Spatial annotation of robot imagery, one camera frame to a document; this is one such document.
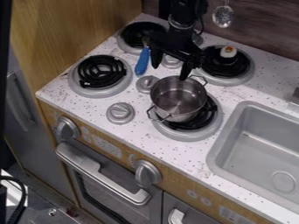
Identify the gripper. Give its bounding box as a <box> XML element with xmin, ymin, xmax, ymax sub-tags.
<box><xmin>145</xmin><ymin>24</ymin><xmax>205</xmax><ymax>82</ymax></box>

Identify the blue spoon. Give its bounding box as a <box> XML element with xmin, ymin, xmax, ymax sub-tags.
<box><xmin>134</xmin><ymin>36</ymin><xmax>152</xmax><ymax>76</ymax></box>

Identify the silver slotted spoon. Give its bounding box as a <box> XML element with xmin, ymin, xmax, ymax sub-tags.
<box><xmin>211</xmin><ymin>0</ymin><xmax>236</xmax><ymax>30</ymax></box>

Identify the silver pot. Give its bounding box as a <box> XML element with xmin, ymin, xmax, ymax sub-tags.
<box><xmin>145</xmin><ymin>74</ymin><xmax>211</xmax><ymax>123</ymax></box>

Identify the toy sushi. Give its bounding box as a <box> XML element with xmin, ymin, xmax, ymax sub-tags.
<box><xmin>218</xmin><ymin>45</ymin><xmax>240</xmax><ymax>65</ymax></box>

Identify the toy stove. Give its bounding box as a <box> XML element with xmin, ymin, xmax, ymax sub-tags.
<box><xmin>66</xmin><ymin>20</ymin><xmax>257</xmax><ymax>143</ymax></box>

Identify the toy sink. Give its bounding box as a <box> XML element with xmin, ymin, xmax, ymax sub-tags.
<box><xmin>205</xmin><ymin>100</ymin><xmax>299</xmax><ymax>215</ymax></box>

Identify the black cable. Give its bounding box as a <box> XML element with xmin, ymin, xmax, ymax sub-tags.
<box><xmin>0</xmin><ymin>174</ymin><xmax>30</xmax><ymax>224</ymax></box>

